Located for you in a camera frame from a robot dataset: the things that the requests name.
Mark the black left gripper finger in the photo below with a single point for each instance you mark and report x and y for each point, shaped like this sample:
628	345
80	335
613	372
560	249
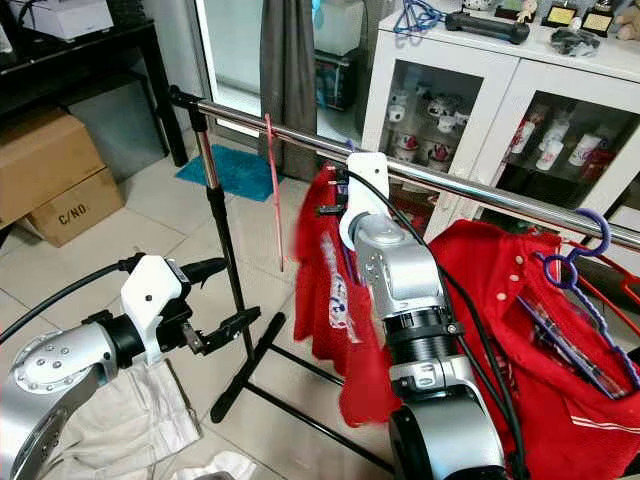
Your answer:
202	271
230	330

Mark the purple plastic hanger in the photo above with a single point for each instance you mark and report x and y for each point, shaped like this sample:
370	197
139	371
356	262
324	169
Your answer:
345	250
600	228

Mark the red shirt white print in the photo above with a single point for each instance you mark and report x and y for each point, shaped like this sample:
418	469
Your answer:
360	380

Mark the pink plastic hanger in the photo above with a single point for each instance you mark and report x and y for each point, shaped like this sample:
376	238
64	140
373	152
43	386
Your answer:
275	200

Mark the blue floor mat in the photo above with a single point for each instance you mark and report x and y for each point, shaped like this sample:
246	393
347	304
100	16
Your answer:
230	172

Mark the white cloth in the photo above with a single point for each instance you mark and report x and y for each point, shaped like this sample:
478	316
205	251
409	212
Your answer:
215	468
130	430

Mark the grey curtain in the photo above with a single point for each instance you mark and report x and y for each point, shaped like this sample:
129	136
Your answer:
288	70

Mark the cardboard box black print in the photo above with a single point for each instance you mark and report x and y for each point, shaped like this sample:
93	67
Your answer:
80	210

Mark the chrome black clothes rack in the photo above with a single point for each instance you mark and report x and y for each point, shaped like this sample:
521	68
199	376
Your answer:
480	190

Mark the white plastic canister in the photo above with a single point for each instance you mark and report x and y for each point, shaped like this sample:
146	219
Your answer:
336	28

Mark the red shirt white buttons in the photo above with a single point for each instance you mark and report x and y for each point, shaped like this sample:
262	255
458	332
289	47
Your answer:
490	290

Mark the large plain cardboard box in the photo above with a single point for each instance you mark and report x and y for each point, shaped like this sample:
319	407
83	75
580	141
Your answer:
50	160

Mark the white red printed cup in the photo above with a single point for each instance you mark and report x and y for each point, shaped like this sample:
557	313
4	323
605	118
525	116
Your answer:
527	138
585	150

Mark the white glass door cabinet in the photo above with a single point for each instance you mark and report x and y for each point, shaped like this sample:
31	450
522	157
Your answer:
510	75

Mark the black foam roller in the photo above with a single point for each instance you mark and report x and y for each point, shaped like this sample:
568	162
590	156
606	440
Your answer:
485	27

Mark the black desk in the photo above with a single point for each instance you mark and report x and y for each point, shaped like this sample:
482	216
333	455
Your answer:
90	60

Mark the small beige figurine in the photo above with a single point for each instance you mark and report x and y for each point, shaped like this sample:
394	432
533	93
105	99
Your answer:
527	11

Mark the gold black plaque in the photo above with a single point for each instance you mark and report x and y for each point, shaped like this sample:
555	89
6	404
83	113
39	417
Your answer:
598	21
559	15

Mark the white appliance box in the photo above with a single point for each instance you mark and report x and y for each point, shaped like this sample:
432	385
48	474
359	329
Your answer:
70	18

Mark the beige plush toy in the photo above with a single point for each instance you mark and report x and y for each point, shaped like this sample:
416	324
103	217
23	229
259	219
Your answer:
630	25

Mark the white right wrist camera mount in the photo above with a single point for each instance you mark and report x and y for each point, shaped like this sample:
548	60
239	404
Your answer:
365	195

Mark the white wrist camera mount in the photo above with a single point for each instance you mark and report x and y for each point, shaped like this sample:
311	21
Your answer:
365	195
155	300

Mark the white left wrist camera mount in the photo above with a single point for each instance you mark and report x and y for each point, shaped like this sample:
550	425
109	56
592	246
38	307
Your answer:
155	300

